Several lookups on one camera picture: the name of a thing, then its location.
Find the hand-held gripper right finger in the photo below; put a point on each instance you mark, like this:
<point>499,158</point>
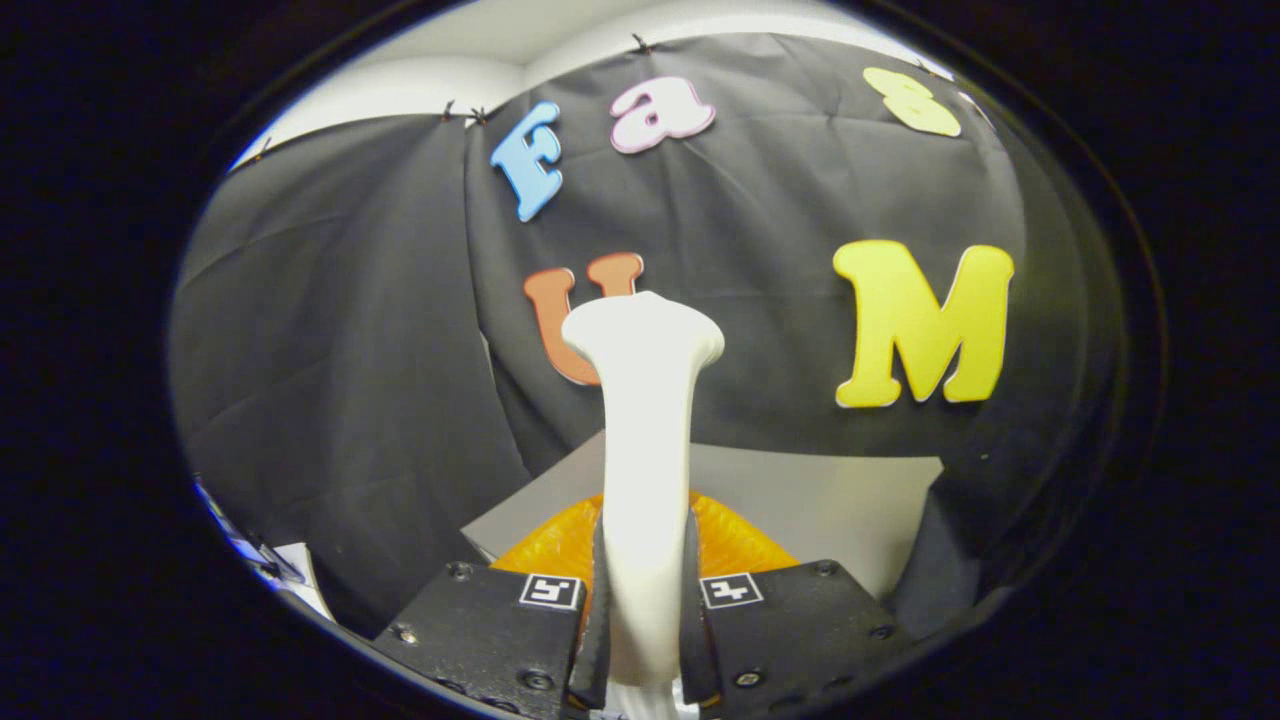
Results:
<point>800,630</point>

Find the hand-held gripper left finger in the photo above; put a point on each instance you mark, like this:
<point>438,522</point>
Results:
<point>480,640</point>

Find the white garment steamer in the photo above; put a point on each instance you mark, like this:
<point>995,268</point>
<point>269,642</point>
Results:
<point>645,450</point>

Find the grey cabinet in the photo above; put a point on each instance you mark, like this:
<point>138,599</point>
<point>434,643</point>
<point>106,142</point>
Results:
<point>800,500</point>

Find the small screen device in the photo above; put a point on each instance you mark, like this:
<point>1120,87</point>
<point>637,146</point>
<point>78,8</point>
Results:
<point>300,575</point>

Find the black backdrop cloth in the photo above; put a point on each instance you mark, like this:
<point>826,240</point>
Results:
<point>350,350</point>

